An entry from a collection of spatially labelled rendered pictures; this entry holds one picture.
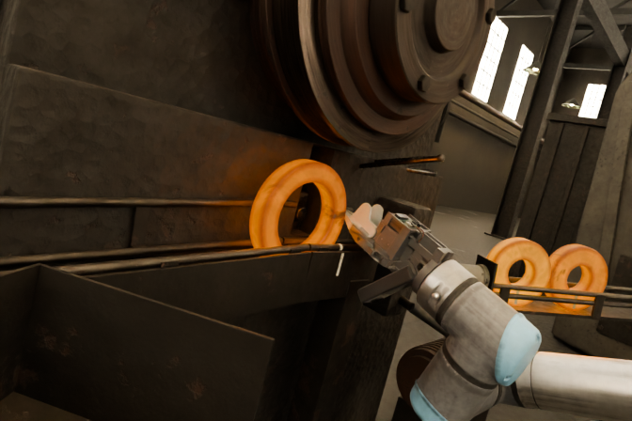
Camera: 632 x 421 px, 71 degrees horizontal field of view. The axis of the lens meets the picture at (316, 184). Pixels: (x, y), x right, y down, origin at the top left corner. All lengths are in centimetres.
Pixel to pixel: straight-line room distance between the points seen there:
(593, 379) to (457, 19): 55
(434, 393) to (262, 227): 35
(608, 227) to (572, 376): 260
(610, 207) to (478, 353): 274
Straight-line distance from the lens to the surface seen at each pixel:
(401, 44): 64
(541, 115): 974
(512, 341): 67
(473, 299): 69
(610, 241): 334
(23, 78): 57
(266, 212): 65
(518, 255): 110
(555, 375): 80
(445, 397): 73
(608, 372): 79
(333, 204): 75
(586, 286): 125
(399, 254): 75
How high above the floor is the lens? 87
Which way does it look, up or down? 5 degrees down
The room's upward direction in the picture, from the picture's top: 15 degrees clockwise
